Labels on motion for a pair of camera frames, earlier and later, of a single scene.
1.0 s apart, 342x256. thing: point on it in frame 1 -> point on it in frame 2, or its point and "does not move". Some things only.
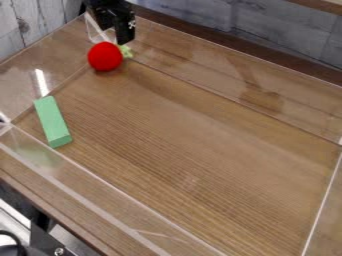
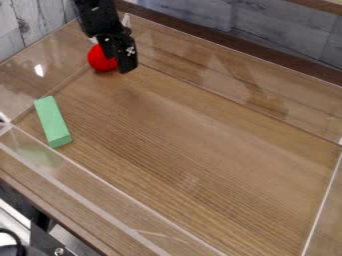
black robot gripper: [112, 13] -> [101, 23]
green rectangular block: [52, 121] does not move
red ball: [105, 55] does not move
